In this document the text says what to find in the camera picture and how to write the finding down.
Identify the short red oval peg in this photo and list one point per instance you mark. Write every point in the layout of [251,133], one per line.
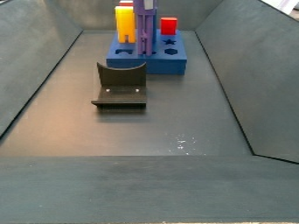
[168,25]

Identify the black curved stand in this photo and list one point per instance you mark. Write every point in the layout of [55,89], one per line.
[122,86]

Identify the tall red rectangular peg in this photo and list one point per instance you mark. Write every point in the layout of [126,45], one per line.
[126,3]

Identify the yellow arch peg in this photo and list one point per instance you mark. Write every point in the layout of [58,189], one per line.
[126,24]

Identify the silver blue gripper finger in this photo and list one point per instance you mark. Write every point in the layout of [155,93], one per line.
[148,4]

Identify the blue cylinder peg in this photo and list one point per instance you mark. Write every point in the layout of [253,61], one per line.
[154,28]

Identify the purple three prong peg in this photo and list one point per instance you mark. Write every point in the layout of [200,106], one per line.
[144,27]

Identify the blue peg board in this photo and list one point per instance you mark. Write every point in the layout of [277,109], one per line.
[168,58]

